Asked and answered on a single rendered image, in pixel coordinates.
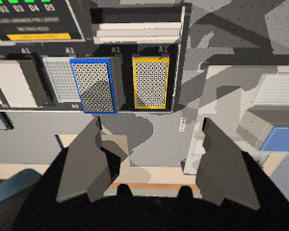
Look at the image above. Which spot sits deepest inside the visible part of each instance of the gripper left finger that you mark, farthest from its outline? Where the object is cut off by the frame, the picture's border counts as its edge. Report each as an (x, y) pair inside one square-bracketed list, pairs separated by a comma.
[(78, 176)]

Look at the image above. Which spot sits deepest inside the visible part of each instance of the grey tip rack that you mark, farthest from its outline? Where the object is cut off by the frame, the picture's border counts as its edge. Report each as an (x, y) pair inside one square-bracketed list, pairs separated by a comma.
[(150, 82)]

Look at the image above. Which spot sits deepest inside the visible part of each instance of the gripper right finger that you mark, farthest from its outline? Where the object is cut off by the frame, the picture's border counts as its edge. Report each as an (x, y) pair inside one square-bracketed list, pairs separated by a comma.
[(229, 177)]

